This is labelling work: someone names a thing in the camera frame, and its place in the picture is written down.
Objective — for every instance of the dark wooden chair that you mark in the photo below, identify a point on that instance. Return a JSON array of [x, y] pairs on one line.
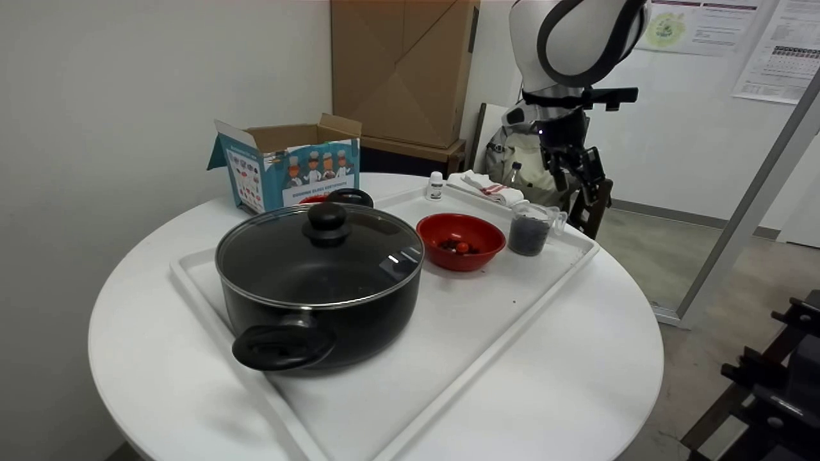
[[588, 208]]

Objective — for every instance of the small white bottle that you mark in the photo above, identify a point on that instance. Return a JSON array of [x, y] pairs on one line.
[[436, 185]]

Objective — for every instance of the blue white cardboard box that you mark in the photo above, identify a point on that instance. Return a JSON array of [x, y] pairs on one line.
[[288, 166]]

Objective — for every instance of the white metal frame post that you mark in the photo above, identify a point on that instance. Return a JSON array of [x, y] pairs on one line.
[[764, 188]]

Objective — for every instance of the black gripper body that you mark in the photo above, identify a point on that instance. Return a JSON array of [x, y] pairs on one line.
[[565, 152]]

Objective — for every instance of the black cooking pot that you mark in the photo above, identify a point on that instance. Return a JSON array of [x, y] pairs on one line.
[[310, 340]]

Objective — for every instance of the clear plastic measuring jug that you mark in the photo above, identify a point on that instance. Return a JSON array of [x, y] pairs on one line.
[[530, 229]]

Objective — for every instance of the beige backpack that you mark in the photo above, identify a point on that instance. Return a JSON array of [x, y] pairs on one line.
[[516, 161]]

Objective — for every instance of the wall poster with green circle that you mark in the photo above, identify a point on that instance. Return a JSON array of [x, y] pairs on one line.
[[697, 26]]

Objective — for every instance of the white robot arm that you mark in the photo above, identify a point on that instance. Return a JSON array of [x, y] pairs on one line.
[[561, 49]]

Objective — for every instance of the white plastic tray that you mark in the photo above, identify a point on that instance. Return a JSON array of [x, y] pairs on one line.
[[460, 323]]

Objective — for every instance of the tall brown cardboard box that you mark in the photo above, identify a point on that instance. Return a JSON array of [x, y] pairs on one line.
[[400, 70]]

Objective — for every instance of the red bowl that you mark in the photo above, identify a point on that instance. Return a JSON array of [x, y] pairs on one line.
[[460, 243]]

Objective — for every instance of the glass pot lid black knob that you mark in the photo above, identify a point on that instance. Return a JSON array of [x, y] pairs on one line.
[[327, 258]]

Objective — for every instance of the white cloth red stripes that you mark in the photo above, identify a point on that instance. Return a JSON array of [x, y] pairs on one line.
[[486, 188]]

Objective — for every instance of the black equipment stand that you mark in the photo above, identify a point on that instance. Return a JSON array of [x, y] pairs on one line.
[[770, 408]]

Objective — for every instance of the white paper wall notice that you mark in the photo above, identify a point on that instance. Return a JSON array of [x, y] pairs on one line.
[[785, 57]]

